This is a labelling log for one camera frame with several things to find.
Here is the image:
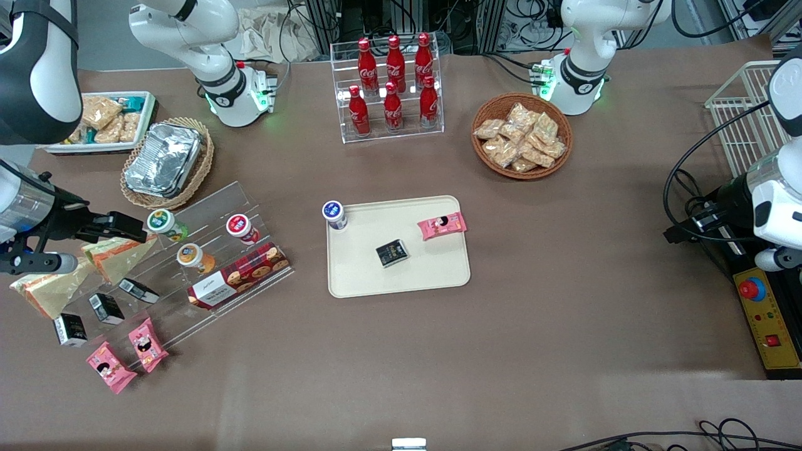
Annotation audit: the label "crumpled beige cloth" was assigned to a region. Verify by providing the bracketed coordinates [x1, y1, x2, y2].
[235, 8, 320, 63]

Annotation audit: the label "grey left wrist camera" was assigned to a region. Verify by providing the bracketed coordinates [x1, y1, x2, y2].
[754, 246, 802, 273]

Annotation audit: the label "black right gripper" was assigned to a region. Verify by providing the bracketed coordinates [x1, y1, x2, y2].
[38, 187, 148, 244]

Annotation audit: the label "triangular sandwich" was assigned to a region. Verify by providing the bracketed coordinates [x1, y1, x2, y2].
[81, 235, 159, 286]
[9, 256, 96, 321]

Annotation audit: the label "red cookie box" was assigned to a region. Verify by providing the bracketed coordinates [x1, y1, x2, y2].
[187, 242, 291, 310]

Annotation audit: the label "blue-capped small bottle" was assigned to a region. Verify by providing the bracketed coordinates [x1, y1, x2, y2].
[321, 200, 349, 231]

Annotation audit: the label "white plastic bin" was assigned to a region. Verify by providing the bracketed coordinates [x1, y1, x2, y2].
[39, 91, 157, 155]

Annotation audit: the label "pink snack packet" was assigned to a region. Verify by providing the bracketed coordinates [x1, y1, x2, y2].
[85, 341, 138, 395]
[128, 318, 170, 374]
[417, 212, 469, 242]

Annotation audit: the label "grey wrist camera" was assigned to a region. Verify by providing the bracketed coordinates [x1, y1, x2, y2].
[0, 249, 80, 277]
[754, 246, 802, 273]

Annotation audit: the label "black floor cables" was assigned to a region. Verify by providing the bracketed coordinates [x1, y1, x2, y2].
[558, 418, 802, 451]

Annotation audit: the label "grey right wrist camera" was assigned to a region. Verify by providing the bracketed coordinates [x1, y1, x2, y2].
[0, 249, 80, 277]

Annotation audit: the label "white wire basket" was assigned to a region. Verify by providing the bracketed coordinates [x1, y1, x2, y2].
[704, 60, 793, 179]

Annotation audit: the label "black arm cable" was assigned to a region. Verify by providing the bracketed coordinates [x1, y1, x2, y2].
[663, 99, 773, 246]

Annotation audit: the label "clear acrylic stepped shelf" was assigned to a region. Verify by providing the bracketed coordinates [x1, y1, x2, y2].
[39, 180, 295, 370]

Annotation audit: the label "yellow control box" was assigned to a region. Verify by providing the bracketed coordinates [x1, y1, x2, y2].
[732, 266, 802, 371]

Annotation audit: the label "beige plastic tray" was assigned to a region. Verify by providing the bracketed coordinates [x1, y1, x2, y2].
[326, 195, 472, 299]

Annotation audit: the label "green-capped small bottle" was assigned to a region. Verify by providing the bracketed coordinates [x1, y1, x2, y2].
[147, 209, 189, 244]

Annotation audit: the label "oval wicker basket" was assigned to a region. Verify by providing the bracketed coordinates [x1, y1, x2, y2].
[119, 117, 215, 210]

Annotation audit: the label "round wicker basket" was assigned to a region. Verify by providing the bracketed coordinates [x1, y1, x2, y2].
[471, 93, 573, 181]

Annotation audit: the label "stacked foil containers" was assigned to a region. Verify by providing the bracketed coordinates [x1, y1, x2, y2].
[124, 122, 204, 199]

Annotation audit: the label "clear acrylic bottle rack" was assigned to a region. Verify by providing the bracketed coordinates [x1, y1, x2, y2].
[330, 34, 445, 145]

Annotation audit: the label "red cola bottle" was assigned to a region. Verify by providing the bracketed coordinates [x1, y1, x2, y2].
[386, 34, 407, 93]
[357, 38, 378, 95]
[419, 75, 439, 129]
[415, 33, 435, 88]
[348, 85, 372, 137]
[383, 81, 404, 132]

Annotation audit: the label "red-capped small bottle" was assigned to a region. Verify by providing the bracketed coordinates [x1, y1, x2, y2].
[226, 213, 261, 245]

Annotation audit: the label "small black box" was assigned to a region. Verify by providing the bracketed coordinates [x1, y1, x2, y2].
[118, 277, 160, 305]
[88, 293, 125, 326]
[375, 239, 411, 269]
[53, 313, 88, 348]

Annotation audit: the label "orange-capped small bottle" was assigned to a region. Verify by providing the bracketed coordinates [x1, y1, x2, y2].
[176, 243, 216, 274]

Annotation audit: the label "clear-wrapped cracker packet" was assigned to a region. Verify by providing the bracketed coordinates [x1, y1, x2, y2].
[119, 111, 142, 143]
[94, 119, 124, 145]
[80, 95, 124, 130]

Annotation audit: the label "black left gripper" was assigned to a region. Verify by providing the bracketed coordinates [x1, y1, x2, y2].
[664, 175, 753, 246]

